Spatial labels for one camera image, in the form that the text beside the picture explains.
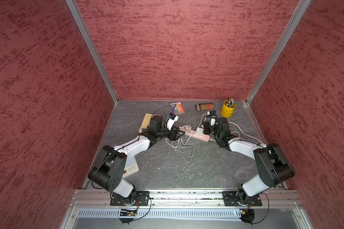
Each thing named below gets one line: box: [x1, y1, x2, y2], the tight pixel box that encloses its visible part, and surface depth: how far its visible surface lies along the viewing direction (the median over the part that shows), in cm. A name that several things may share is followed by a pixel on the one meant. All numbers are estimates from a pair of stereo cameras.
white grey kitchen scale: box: [122, 149, 145, 178], surface depth 83 cm
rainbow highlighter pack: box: [170, 100, 185, 114], surface depth 116 cm
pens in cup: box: [225, 97, 237, 108], surface depth 99 cm
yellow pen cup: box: [220, 97, 237, 118], surface depth 105 cm
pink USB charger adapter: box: [181, 124, 192, 131], surface depth 97 cm
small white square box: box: [196, 127, 205, 137], surface depth 96 cm
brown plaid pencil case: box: [194, 102, 215, 111], surface depth 116 cm
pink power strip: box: [178, 126, 211, 143], surface depth 97 cm
